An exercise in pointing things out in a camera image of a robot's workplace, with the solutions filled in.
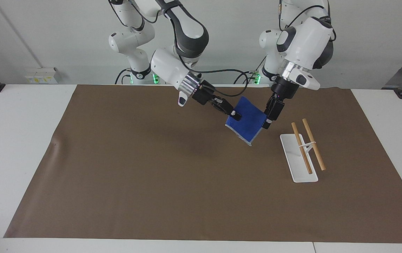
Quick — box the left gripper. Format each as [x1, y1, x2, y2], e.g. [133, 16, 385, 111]
[268, 77, 299, 110]

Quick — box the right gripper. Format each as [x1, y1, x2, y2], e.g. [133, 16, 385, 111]
[192, 80, 219, 106]

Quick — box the blue towel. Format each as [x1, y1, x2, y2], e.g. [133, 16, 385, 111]
[225, 96, 269, 147]

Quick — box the white rack with wooden bars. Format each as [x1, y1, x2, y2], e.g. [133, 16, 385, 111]
[279, 118, 327, 183]

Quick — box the black cable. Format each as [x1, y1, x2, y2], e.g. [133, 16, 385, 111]
[108, 0, 168, 32]
[278, 0, 337, 42]
[114, 68, 132, 85]
[195, 70, 252, 98]

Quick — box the white wall socket box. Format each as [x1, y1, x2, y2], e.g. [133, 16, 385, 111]
[25, 67, 59, 84]

